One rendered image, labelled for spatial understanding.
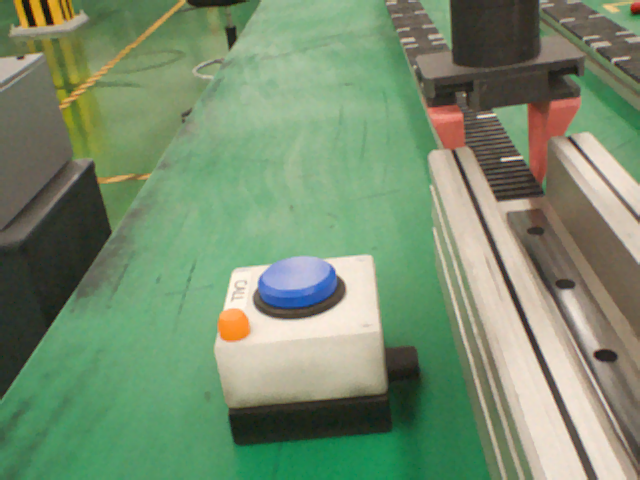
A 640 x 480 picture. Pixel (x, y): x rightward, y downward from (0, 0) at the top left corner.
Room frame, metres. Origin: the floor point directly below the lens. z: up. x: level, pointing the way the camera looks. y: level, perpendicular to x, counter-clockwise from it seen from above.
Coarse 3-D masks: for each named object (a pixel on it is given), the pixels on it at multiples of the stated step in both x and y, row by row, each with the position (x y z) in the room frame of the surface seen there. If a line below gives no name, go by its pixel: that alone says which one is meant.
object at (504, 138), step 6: (474, 138) 0.62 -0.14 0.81; (480, 138) 0.61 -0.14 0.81; (486, 138) 0.61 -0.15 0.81; (492, 138) 0.61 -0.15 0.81; (498, 138) 0.61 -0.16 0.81; (504, 138) 0.61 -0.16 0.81; (510, 138) 0.60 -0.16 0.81; (468, 144) 0.61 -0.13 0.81; (474, 144) 0.60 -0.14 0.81; (480, 144) 0.60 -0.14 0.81; (486, 144) 0.60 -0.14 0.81; (492, 144) 0.60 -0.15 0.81
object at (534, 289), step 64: (448, 192) 0.39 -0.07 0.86; (576, 192) 0.39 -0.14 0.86; (448, 256) 0.38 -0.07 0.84; (512, 256) 0.31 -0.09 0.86; (576, 256) 0.38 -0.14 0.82; (512, 320) 0.26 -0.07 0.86; (576, 320) 0.30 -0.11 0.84; (512, 384) 0.22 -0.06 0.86; (576, 384) 0.22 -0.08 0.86; (512, 448) 0.22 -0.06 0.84; (576, 448) 0.19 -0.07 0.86
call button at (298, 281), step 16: (304, 256) 0.36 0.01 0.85; (272, 272) 0.35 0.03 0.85; (288, 272) 0.35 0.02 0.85; (304, 272) 0.35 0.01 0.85; (320, 272) 0.34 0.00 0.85; (272, 288) 0.34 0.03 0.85; (288, 288) 0.33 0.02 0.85; (304, 288) 0.33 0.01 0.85; (320, 288) 0.33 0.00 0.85; (272, 304) 0.33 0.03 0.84; (288, 304) 0.33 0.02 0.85; (304, 304) 0.33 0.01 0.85
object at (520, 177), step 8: (488, 176) 0.54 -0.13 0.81; (496, 176) 0.53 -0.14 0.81; (504, 176) 0.53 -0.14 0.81; (512, 176) 0.53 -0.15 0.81; (520, 176) 0.53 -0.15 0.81; (528, 176) 0.53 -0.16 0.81; (488, 184) 0.52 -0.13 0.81; (496, 184) 0.52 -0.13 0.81; (504, 184) 0.52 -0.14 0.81; (512, 184) 0.52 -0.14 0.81
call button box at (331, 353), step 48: (240, 288) 0.36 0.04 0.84; (336, 288) 0.34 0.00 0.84; (288, 336) 0.31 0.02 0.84; (336, 336) 0.31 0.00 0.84; (240, 384) 0.31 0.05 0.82; (288, 384) 0.31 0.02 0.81; (336, 384) 0.31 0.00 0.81; (384, 384) 0.31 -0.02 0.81; (240, 432) 0.31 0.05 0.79; (288, 432) 0.31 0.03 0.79; (336, 432) 0.31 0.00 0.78
